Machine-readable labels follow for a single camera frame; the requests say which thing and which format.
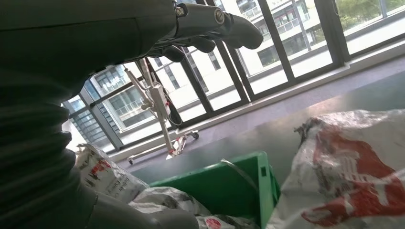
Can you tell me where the green plastic crate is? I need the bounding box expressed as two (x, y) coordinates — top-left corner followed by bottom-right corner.
(148, 150), (281, 229)

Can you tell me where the large white mailer bag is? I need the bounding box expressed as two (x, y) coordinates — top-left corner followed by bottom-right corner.
(128, 186), (261, 229)

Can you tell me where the white wheeled stand frame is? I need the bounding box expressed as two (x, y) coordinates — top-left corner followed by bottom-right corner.
(124, 58), (200, 166)

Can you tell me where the white mailer bag black handle print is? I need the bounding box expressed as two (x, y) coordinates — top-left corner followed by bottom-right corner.
(75, 143), (150, 204)

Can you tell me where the clear plastic strip on crate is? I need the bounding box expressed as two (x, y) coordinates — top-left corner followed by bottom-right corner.
(220, 157), (259, 191)

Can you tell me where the black window frame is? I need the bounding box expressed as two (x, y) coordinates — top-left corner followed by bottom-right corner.
(63, 0), (405, 153)

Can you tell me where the grey red-print mailer package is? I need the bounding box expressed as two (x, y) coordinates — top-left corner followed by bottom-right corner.
(265, 108), (405, 229)

